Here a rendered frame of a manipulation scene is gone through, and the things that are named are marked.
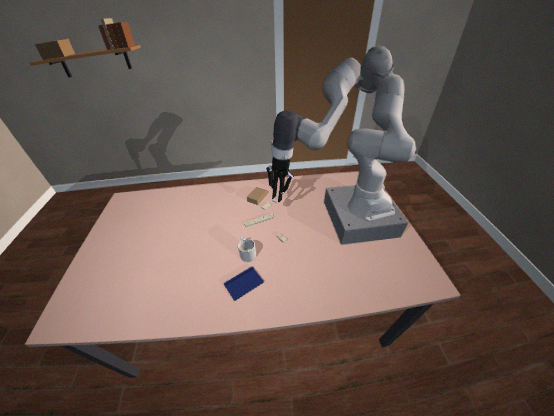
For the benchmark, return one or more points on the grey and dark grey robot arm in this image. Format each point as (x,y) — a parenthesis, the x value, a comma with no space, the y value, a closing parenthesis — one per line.
(364,144)

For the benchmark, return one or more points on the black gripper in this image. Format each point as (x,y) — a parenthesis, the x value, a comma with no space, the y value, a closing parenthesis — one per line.
(280,169)

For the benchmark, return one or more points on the dark blue rectangular pad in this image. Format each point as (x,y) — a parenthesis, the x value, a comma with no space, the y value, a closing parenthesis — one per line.
(243,283)

